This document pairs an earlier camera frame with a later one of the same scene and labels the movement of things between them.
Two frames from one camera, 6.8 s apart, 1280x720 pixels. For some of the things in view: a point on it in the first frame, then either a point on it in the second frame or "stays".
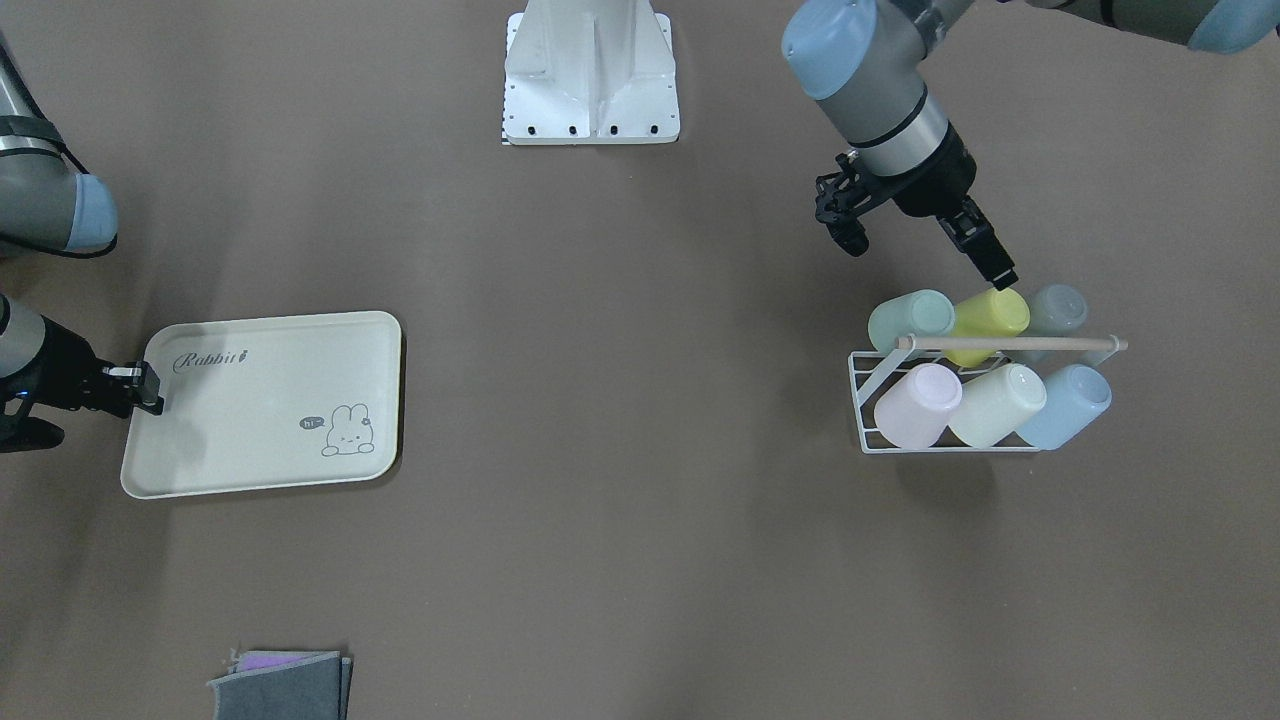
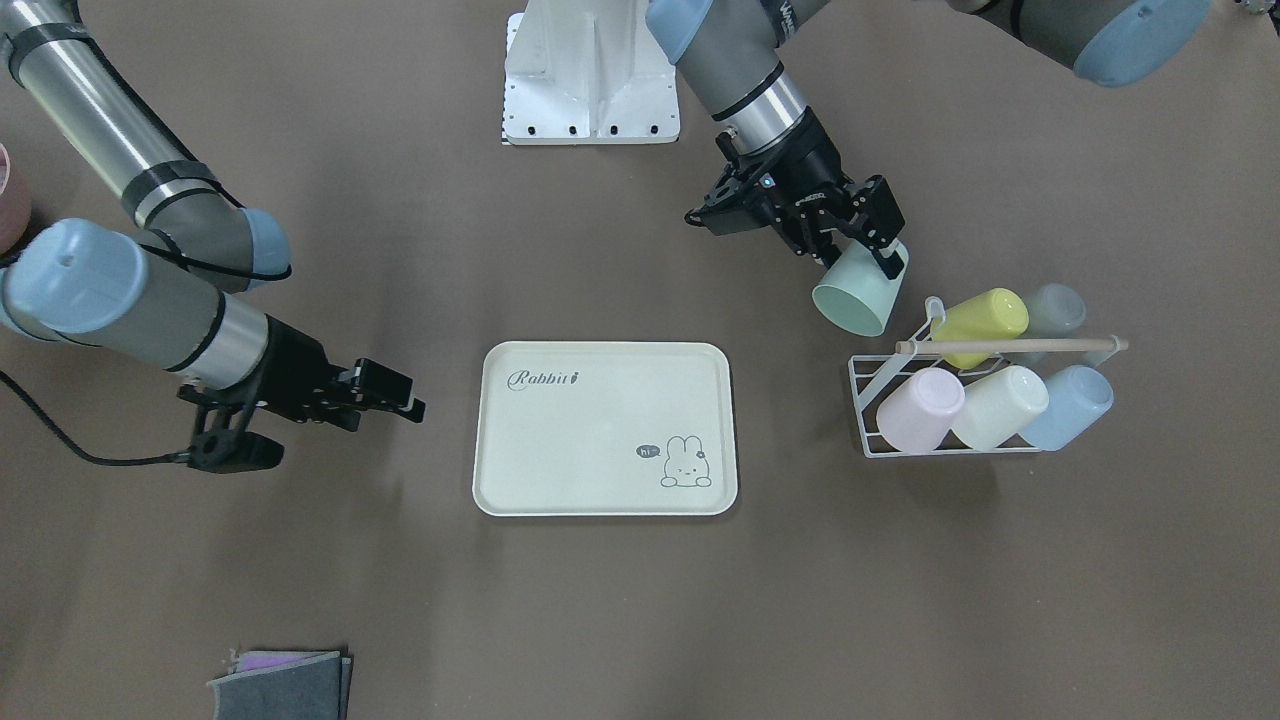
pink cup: x=915 y=407 stays
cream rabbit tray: x=266 y=402 -> x=604 y=429
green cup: x=922 y=313 -> x=859 y=291
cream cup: x=995 y=404 stays
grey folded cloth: x=285 y=685 stays
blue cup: x=1075 y=396 stays
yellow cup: x=995 y=314 stays
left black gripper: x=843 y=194 -> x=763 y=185
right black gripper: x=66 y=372 -> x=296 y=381
